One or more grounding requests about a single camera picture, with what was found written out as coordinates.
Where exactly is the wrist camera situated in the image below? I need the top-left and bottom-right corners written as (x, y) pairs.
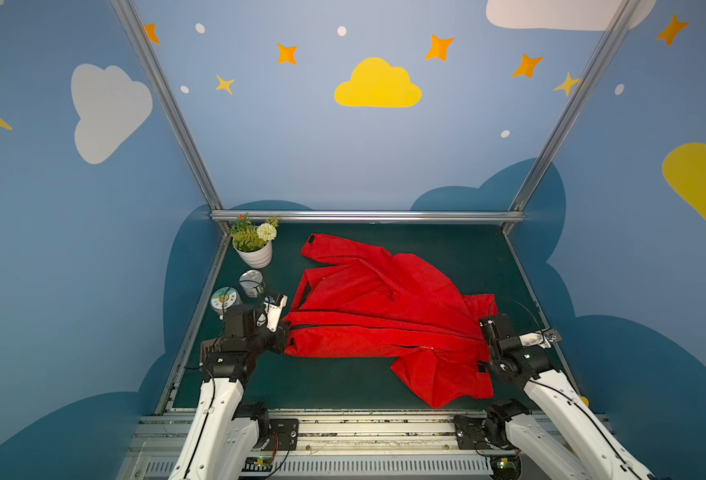
top-left (264, 292), bottom-right (288, 333)
top-left (519, 328), bottom-right (562, 349)

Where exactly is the brown slotted spatula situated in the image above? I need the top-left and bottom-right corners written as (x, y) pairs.
top-left (199, 338), bottom-right (219, 363)

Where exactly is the white plant pot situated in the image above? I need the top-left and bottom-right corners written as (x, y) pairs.
top-left (235, 241), bottom-right (273, 270)

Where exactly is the silver tin can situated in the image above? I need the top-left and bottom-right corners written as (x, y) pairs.
top-left (238, 269), bottom-right (265, 298)

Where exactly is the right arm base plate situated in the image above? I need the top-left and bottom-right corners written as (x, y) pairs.
top-left (453, 415), bottom-right (510, 450)

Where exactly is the green artificial plant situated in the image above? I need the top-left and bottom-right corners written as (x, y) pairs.
top-left (230, 214), bottom-right (279, 253)

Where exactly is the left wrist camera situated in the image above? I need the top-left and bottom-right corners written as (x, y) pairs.
top-left (264, 292), bottom-right (288, 333)

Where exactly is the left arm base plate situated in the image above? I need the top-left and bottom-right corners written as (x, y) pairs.
top-left (254, 418), bottom-right (299, 452)

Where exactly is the left controller board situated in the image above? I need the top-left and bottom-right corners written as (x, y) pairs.
top-left (241, 456), bottom-right (277, 477)

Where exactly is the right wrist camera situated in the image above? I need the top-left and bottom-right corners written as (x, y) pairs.
top-left (519, 328), bottom-right (562, 349)

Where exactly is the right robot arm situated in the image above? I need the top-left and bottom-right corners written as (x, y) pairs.
top-left (480, 314), bottom-right (656, 480)

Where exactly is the right controller board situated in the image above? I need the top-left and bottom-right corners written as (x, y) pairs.
top-left (490, 457), bottom-right (522, 480)

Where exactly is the controller board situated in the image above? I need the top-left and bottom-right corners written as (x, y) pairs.
top-left (490, 457), bottom-right (522, 480)
top-left (241, 456), bottom-right (277, 477)

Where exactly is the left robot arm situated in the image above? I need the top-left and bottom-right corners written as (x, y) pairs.
top-left (170, 297), bottom-right (286, 479)

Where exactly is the aluminium frame rail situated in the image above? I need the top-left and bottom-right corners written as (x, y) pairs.
top-left (210, 210), bottom-right (525, 224)

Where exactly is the red jacket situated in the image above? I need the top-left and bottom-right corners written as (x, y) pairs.
top-left (284, 234), bottom-right (498, 408)

